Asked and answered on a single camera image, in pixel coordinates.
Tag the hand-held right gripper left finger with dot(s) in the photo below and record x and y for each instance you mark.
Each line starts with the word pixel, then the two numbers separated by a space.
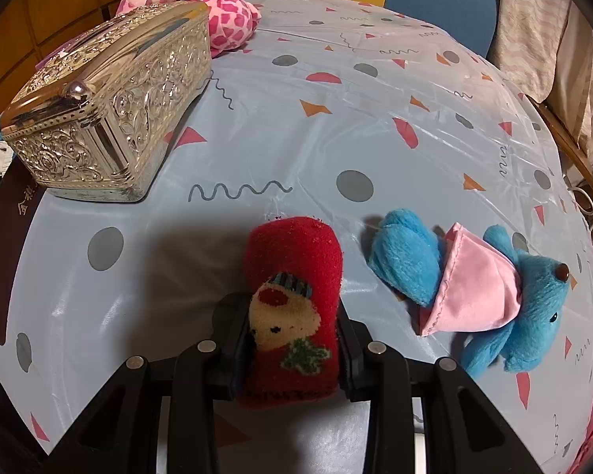
pixel 237 338

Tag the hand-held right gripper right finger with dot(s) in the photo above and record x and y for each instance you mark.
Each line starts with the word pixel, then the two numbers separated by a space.
pixel 350 355

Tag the red sock with snowman print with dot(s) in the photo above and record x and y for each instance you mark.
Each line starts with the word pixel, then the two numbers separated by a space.
pixel 296 256

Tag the blue plush bear pink dress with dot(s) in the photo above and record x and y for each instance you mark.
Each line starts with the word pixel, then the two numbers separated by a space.
pixel 405 261

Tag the patterned light blue tablecloth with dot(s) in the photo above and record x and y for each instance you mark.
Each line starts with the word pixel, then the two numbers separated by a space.
pixel 326 148

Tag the dark brown box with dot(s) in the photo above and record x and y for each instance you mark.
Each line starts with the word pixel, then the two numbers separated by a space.
pixel 5 256

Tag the ornate silver jewelry box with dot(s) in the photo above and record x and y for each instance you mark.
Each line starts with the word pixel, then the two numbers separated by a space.
pixel 108 103

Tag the wooden furniture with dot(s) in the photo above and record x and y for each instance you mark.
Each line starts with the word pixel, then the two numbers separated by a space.
pixel 563 143

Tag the pink spotted plush toy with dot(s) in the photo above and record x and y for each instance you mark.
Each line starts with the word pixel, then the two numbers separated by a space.
pixel 222 15

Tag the grey yellow blue chair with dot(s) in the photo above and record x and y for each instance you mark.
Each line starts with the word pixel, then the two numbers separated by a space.
pixel 440 5

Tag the beige patterned curtain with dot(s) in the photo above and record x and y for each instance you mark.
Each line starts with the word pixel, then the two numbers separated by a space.
pixel 538 29

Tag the wooden cabinet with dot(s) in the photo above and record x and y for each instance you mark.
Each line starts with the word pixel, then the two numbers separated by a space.
pixel 34 19

